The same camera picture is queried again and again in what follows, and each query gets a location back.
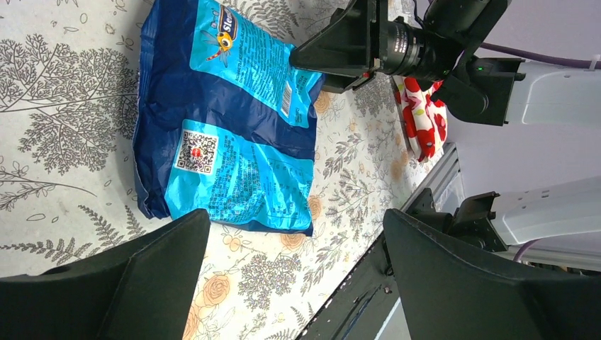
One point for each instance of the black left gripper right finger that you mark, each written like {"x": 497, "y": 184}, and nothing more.
{"x": 452, "y": 290}

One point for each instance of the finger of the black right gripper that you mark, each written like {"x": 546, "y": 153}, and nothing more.
{"x": 338, "y": 84}
{"x": 345, "y": 46}

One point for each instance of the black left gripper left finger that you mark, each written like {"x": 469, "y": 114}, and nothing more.
{"x": 141, "y": 289}

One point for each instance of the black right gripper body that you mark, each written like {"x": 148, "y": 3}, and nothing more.
{"x": 442, "y": 47}

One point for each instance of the blue candy bag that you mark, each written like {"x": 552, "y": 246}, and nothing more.
{"x": 225, "y": 123}

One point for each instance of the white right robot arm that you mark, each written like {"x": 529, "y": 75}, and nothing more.
{"x": 533, "y": 90}

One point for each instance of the red floral cloth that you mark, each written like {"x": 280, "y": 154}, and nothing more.
{"x": 426, "y": 123}

